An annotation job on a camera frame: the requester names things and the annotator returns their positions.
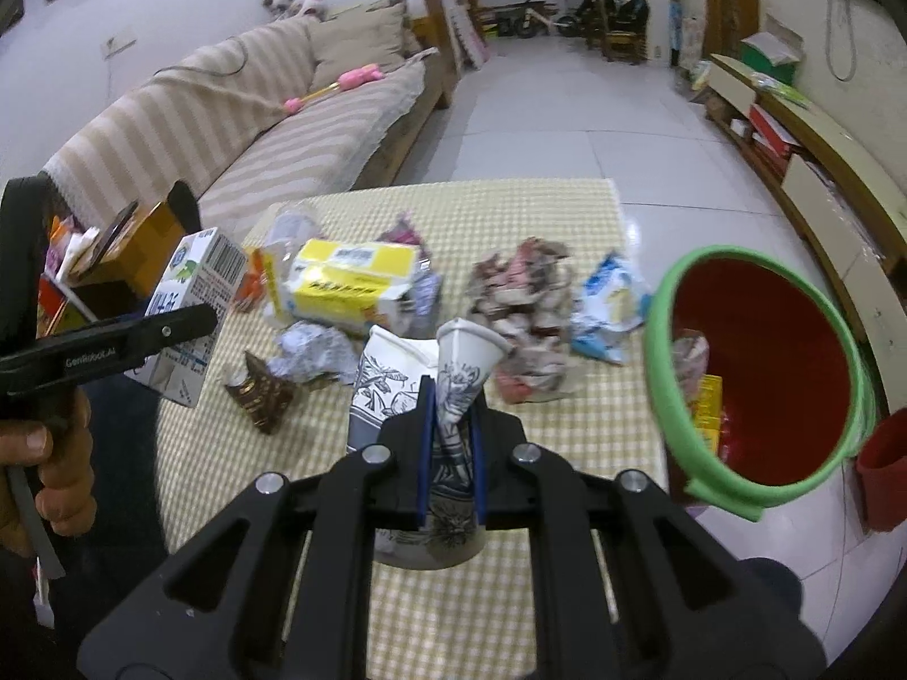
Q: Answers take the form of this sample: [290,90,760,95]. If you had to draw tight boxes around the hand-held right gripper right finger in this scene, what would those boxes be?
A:
[471,402,829,680]

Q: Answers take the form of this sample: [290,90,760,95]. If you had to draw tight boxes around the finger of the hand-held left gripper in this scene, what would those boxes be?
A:
[10,303,219,393]
[168,180,204,235]

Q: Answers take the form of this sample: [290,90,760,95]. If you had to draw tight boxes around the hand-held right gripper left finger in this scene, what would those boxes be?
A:
[77,377,435,680]

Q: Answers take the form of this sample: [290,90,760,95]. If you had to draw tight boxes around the white blue milk carton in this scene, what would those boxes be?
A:
[143,227,249,410]

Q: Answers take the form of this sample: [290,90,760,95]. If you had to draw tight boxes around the crushed floral paper cup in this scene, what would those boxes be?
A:
[374,317,512,571]

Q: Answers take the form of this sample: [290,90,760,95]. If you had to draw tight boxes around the blue white snack bag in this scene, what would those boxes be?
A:
[569,250,654,367]

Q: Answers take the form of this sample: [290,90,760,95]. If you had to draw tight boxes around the pink foil wrapper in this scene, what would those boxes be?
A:
[375,212,435,266]

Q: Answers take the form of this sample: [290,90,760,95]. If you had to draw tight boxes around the red bin with green rim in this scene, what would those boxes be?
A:
[643,245,888,522]

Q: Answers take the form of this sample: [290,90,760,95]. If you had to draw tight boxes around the person's left hand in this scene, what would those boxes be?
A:
[0,391,96,558]

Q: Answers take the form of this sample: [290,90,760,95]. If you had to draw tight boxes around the colourful snack packets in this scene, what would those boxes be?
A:
[37,211,101,335]

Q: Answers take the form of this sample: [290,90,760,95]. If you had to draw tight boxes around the brown cardboard box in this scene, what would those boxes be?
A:
[91,200,188,300]

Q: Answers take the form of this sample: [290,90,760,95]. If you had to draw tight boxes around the flattened floral paper cup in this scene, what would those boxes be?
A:
[346,326,442,458]

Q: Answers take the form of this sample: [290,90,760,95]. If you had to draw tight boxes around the striped beige sofa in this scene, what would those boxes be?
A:
[41,0,460,231]

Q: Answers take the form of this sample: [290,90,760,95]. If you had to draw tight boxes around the orange wrapper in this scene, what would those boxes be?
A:
[237,246,279,314]

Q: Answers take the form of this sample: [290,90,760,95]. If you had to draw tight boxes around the crumpled clear plastic packaging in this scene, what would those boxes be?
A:
[264,202,325,260]

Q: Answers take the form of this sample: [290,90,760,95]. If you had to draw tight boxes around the brown chocolate wrapper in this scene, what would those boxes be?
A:
[224,351,300,436]

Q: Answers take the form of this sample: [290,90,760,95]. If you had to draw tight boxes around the crumpled silver foil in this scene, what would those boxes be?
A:
[268,321,357,389]

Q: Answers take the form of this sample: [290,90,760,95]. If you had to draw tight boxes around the crumpled pink brown wrapper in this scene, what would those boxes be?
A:
[466,237,577,406]

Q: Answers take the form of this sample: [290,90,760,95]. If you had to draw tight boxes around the yellow white tissue pack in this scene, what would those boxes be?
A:
[283,237,421,328]

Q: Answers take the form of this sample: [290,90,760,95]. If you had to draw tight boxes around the pink toy wand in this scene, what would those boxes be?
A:
[283,63,384,115]

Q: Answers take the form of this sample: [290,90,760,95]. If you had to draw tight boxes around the plush toy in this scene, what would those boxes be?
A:
[261,0,328,19]

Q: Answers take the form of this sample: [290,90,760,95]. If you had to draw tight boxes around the crumpled printed paper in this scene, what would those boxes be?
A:
[672,329,711,406]

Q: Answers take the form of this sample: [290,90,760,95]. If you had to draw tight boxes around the yellow packet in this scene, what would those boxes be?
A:
[690,373,726,456]

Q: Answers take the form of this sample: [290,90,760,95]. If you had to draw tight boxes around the yellow checked tablecloth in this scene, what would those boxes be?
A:
[154,179,673,680]

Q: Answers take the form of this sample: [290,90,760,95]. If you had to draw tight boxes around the beige sofa pillow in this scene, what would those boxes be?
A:
[306,0,410,78]

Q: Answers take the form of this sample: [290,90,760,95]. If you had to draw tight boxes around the leaning pink foam mats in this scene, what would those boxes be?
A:
[440,1,491,73]

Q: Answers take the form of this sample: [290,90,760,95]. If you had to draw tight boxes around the white balance bike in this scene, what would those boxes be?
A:
[494,0,591,41]

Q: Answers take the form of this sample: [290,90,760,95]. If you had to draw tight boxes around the red plastic container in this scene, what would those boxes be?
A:
[853,406,907,534]

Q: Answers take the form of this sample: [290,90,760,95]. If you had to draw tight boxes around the wooden tv stand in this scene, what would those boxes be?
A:
[703,53,907,430]

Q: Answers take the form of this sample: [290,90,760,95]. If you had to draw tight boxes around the red flat box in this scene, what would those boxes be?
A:
[746,103,803,158]

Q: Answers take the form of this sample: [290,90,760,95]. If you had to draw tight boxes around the wooden chair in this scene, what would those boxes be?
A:
[601,0,649,65]

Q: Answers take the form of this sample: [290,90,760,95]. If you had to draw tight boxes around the dark stroller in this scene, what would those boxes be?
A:
[573,0,651,50]

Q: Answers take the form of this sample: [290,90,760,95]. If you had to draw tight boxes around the green white box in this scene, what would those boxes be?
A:
[740,29,807,86]

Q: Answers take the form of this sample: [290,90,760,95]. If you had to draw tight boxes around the black cable on sofa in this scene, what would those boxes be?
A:
[152,35,285,114]

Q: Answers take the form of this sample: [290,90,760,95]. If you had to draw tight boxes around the grey strap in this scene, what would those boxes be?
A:
[6,466,66,580]

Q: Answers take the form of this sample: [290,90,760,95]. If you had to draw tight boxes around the black wall cable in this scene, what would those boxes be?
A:
[824,0,860,83]

